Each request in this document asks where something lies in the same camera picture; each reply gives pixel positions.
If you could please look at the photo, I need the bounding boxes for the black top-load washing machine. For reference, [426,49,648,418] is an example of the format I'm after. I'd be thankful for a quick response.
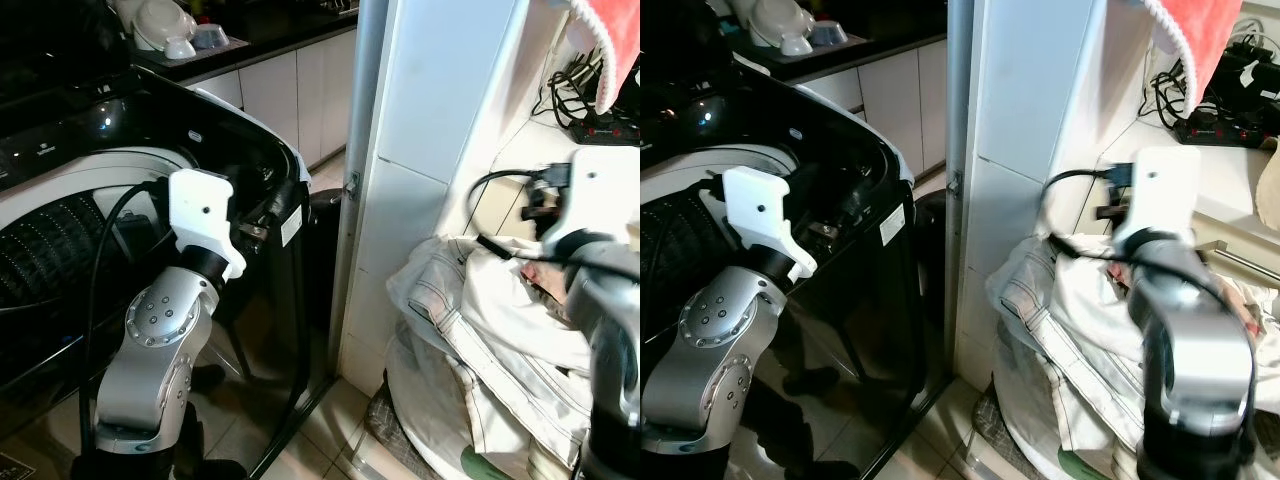
[640,55,948,480]
[0,60,338,480]

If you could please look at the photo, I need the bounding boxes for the black power strip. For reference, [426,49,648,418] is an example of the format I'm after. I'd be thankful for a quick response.
[1174,108,1280,153]
[568,110,641,148]

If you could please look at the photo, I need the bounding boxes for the white kitchen cabinet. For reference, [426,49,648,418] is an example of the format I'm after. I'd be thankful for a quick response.
[798,38,948,183]
[188,30,360,173]

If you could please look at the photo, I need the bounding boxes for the tall white panel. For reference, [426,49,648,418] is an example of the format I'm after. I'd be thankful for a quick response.
[953,0,1138,393]
[338,0,532,398]

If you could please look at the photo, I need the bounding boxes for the white fabric laundry bag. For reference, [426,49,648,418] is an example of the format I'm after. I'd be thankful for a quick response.
[984,234,1280,480]
[384,234,601,480]

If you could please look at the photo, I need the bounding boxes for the red towel with white trim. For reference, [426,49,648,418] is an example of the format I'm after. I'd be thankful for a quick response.
[563,0,641,113]
[1140,0,1247,113]

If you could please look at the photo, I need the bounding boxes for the dark woven floor mat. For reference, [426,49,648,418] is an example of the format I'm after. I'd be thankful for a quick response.
[363,384,423,473]
[973,384,1023,463]

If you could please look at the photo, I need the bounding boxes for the green item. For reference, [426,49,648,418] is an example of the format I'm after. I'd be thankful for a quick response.
[1058,448,1113,480]
[459,448,523,480]

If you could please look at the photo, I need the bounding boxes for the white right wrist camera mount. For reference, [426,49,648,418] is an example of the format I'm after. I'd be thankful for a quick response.
[1111,147,1203,253]
[553,147,641,253]

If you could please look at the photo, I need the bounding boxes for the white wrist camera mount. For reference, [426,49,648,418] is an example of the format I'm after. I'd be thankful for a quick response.
[1111,147,1203,253]
[168,169,248,282]
[553,147,641,253]
[721,166,804,284]

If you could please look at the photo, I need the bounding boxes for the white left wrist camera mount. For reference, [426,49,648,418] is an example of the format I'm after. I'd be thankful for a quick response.
[721,166,804,284]
[168,169,248,282]

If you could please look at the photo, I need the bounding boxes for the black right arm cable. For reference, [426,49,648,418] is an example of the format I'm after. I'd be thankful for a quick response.
[464,169,546,263]
[1038,167,1113,263]

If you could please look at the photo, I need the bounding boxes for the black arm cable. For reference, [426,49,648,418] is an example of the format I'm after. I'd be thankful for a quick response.
[84,179,173,446]
[464,169,546,263]
[1038,167,1113,263]

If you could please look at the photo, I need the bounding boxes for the tangled black power cables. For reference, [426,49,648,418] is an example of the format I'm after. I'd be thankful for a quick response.
[1148,48,1203,127]
[529,44,613,129]

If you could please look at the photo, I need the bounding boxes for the beige shelf with metal rail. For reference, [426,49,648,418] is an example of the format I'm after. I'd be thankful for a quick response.
[1198,196,1280,293]

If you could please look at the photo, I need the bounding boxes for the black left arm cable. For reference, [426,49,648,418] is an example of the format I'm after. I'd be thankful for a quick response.
[84,179,173,446]

